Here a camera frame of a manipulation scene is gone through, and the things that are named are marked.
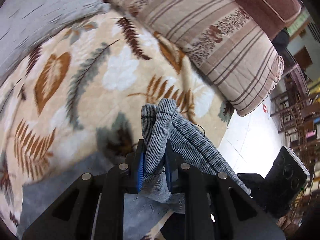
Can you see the grey quilted blanket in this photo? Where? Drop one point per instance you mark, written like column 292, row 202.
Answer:
column 37, row 12

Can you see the wooden chair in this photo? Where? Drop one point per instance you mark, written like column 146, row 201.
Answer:
column 295, row 110

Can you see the leaf print blanket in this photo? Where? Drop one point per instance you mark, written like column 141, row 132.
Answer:
column 87, row 80

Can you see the striped beige pillow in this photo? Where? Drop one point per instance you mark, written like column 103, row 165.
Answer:
column 212, row 42

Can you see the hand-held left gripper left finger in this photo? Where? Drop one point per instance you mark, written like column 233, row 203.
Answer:
column 140, row 172

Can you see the brown bed headboard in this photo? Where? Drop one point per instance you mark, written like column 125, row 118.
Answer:
column 262, row 5

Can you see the blue denim pants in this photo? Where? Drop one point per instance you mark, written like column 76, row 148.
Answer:
column 160, row 140

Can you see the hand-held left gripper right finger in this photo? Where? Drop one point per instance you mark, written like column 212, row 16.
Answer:
column 169, row 177

